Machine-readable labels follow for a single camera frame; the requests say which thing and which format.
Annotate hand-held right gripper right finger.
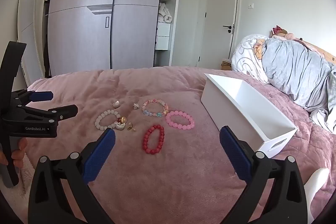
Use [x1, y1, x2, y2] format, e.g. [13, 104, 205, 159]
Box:
[219, 126, 308, 224]

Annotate red bead bracelet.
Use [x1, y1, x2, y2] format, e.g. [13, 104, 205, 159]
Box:
[142, 125, 165, 154]

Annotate grey sliding-door wardrobe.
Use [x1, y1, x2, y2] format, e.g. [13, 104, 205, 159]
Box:
[42, 0, 183, 79]

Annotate pink bead bracelet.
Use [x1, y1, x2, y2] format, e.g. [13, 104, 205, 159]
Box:
[165, 110, 195, 130]

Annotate plush toy with red bow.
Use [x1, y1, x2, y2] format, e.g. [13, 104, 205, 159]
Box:
[272, 25, 297, 41]

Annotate white fluffy cloth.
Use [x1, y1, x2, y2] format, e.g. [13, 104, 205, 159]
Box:
[5, 156, 36, 214]

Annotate multicolour bead bracelet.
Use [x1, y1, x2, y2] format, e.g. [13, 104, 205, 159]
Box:
[142, 99, 169, 117]

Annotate wooden headboard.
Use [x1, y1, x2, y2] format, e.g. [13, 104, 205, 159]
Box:
[299, 39, 336, 65]

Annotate white bead bracelet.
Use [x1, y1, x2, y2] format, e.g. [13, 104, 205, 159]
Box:
[95, 110, 121, 131]

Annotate pink fleece blanket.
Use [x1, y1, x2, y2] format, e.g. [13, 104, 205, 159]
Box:
[5, 67, 336, 224]

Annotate white plastic storage box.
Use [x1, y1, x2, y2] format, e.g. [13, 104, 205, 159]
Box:
[201, 73, 298, 160]

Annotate person's left hand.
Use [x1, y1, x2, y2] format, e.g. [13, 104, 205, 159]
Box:
[0, 137, 28, 169]

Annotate white wardrobe drawer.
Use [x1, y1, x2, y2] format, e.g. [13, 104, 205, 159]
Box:
[155, 36, 170, 50]
[156, 22, 171, 37]

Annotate rolled white towels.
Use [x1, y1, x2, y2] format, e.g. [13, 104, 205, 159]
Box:
[158, 3, 174, 24]

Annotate white patterned pillow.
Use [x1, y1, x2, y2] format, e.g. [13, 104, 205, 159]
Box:
[231, 34, 271, 84]

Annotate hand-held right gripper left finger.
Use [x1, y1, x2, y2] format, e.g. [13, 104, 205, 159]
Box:
[28, 128, 116, 224]

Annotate white room door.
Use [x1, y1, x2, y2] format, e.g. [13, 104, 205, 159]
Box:
[198, 0, 240, 69]

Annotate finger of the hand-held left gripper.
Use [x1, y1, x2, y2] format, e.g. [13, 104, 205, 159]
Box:
[12, 90, 54, 108]
[16, 105, 79, 125]

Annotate grey duvet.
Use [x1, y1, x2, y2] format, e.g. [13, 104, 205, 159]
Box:
[261, 38, 336, 134]

